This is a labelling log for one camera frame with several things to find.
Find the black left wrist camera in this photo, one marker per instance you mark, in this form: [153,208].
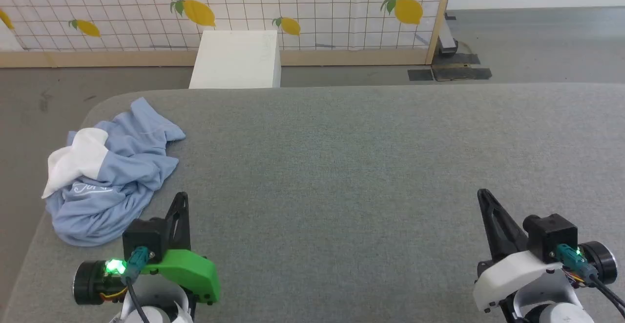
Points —
[144,237]

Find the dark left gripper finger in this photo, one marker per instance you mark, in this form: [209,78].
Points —
[186,225]
[172,213]

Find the grey fabric sofa cushion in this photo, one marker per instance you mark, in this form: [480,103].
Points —
[342,191]

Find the white box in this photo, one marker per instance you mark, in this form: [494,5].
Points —
[237,59]

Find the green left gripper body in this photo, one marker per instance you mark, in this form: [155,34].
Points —
[188,269]

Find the long black floor plate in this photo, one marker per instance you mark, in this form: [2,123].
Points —
[461,73]

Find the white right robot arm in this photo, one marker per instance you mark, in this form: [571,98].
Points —
[552,303]

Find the black plate under foot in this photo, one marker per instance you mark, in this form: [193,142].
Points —
[464,60]

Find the metal partition foot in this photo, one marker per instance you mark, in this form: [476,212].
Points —
[447,42]

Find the lemon print wooden partition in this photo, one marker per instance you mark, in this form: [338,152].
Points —
[317,1]

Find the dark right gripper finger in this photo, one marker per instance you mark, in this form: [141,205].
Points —
[486,230]
[510,237]

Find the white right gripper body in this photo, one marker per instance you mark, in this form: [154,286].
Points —
[512,276]

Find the small black floor plate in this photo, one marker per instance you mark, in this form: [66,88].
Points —
[420,74]

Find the light blue white-collared shirt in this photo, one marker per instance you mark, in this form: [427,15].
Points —
[122,176]

